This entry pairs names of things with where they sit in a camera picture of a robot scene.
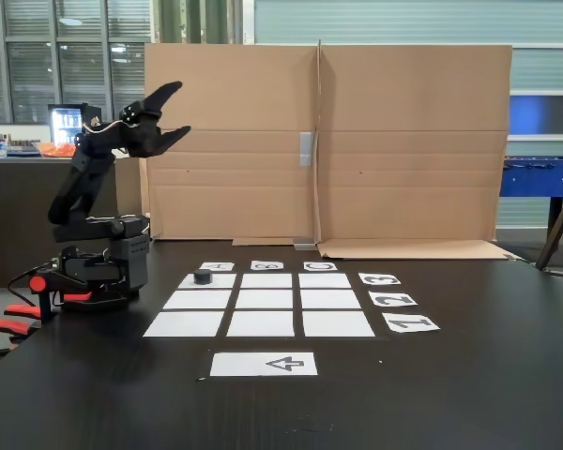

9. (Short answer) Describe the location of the white paper grid square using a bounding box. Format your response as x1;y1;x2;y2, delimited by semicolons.
236;289;294;310
302;310;376;338
298;273;353;290
240;273;294;290
177;273;237;290
226;310;296;338
300;289;362;310
143;311;225;338
162;290;233;310

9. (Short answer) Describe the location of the black mini fridge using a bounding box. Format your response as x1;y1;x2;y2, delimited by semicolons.
47;102;103;146

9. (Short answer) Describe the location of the orange snack bag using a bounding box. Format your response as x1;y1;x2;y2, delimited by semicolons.
32;142;77;158

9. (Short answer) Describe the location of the large brown cardboard sheet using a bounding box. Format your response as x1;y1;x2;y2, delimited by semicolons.
314;39;518;262
131;42;321;248

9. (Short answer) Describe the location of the dark display tray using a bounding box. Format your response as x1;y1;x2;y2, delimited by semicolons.
7;138;42;157

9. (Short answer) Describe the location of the dark wooden counter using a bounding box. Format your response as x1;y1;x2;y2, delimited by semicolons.
0;157;142;288

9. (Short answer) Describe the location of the black red bar clamp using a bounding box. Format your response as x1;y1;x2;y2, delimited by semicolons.
0;267;95;339

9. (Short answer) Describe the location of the white arrow paper sheet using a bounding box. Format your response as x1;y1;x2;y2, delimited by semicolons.
209;352;319;378

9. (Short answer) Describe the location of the paper sheet number 3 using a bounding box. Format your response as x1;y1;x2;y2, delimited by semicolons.
358;272;403;286

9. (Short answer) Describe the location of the paper sheet number 2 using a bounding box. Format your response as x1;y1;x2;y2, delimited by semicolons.
368;291;418;308

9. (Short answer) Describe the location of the paper sheet number 1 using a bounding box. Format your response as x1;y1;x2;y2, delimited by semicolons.
382;313;441;335

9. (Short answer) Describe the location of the blue foosball table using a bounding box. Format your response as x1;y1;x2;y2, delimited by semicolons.
498;156;563;245

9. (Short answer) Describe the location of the dark wooden easel leg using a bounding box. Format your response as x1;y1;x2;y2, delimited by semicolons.
534;175;563;273

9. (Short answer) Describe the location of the black power cable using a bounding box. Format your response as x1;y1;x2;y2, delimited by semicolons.
7;264;60;308

